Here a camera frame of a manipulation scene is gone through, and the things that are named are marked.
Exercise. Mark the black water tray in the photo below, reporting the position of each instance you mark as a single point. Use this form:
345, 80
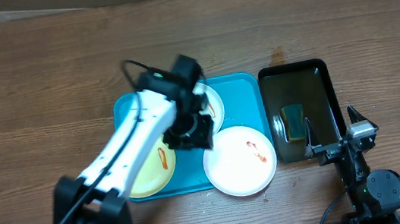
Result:
293, 93

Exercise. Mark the white plate with sauce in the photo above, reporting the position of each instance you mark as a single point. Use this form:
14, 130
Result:
214, 108

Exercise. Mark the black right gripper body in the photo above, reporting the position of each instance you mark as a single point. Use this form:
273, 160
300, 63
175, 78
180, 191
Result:
332, 151

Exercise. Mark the yellow green sponge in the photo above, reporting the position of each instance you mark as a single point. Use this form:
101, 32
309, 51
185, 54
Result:
293, 119

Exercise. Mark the yellow plate with sauce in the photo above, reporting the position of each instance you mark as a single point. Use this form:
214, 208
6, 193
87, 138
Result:
156, 172

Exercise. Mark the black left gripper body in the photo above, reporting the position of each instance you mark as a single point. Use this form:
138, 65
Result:
189, 133

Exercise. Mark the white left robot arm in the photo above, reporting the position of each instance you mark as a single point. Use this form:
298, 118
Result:
165, 107

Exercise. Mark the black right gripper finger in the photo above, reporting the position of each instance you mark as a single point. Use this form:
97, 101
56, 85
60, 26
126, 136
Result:
354, 115
312, 143

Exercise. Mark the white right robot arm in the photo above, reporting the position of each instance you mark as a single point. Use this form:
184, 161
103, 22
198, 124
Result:
375, 195

